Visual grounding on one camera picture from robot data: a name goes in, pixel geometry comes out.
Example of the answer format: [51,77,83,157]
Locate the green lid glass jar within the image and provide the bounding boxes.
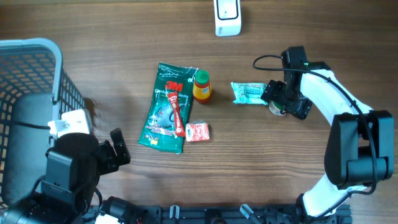
[269,101,286,116]

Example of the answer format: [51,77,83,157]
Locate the grey plastic mesh basket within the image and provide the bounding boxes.
[1,38,85,209]

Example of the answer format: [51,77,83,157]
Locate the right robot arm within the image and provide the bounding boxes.
[261,46,394,223]

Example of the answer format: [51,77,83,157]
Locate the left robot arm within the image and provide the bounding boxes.
[1,128,131,223]

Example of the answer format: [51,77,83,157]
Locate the black camera cable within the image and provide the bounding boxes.
[9,119,52,130]
[252,54,379,218]

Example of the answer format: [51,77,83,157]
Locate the black right camera cable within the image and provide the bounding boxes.
[252,54,379,218]

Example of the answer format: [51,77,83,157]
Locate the red white small packet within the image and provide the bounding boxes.
[185,120,210,142]

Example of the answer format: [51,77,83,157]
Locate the light green tissue packet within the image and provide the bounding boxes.
[231,82,268,105]

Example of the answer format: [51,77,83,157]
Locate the black left camera cable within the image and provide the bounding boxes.
[9,119,52,130]

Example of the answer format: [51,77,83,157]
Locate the red stick sachet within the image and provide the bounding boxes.
[166,91,186,138]

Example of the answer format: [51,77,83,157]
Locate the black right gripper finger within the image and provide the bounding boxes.
[282,98,313,120]
[261,80,285,103]

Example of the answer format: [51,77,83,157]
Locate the red sauce bottle green cap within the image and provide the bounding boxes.
[193,70,212,104]

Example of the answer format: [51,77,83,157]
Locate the white barcode scanner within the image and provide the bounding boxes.
[213,0,242,37]

